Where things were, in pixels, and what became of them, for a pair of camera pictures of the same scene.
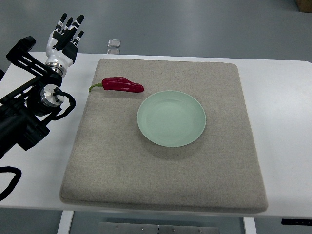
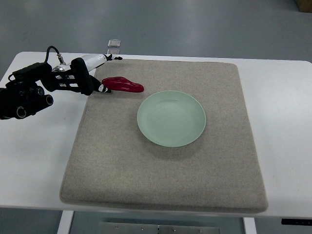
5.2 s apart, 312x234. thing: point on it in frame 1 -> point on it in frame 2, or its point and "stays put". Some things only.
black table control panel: (296, 222) stays put
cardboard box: (304, 6) stays put
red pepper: (119, 84) stays put
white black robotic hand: (62, 47) -> (84, 68)
